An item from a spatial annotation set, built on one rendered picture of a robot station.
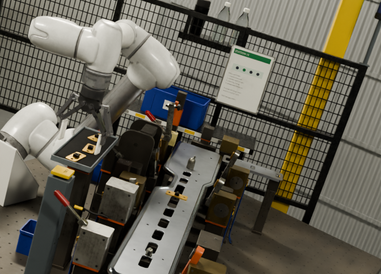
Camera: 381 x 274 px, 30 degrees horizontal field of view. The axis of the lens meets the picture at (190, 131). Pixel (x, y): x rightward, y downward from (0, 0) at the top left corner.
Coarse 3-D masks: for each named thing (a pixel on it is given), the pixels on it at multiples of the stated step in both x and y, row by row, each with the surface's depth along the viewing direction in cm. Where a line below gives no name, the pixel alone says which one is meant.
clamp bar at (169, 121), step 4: (168, 104) 311; (172, 104) 309; (168, 108) 310; (172, 108) 309; (168, 112) 310; (172, 112) 310; (168, 116) 311; (172, 116) 313; (168, 120) 311; (172, 120) 314; (168, 124) 312; (168, 128) 312; (168, 132) 312
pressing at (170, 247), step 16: (176, 144) 328; (176, 160) 308; (208, 160) 320; (176, 176) 289; (192, 176) 295; (208, 176) 301; (160, 192) 270; (192, 192) 279; (144, 208) 251; (160, 208) 256; (176, 208) 260; (192, 208) 264; (144, 224) 240; (176, 224) 247; (128, 240) 225; (144, 240) 229; (160, 240) 233; (176, 240) 236; (128, 256) 216; (144, 256) 220; (160, 256) 222; (176, 256) 226; (112, 272) 205; (128, 272) 207; (144, 272) 210; (160, 272) 213
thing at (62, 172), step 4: (56, 168) 222; (60, 168) 223; (64, 168) 223; (68, 168) 224; (52, 172) 219; (56, 172) 219; (60, 172) 220; (64, 172) 221; (68, 172) 221; (72, 172) 222; (60, 176) 219; (64, 176) 219; (68, 176) 219
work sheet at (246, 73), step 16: (240, 48) 355; (240, 64) 357; (256, 64) 356; (272, 64) 354; (224, 80) 360; (240, 80) 359; (256, 80) 358; (224, 96) 362; (240, 96) 361; (256, 96) 360; (256, 112) 362
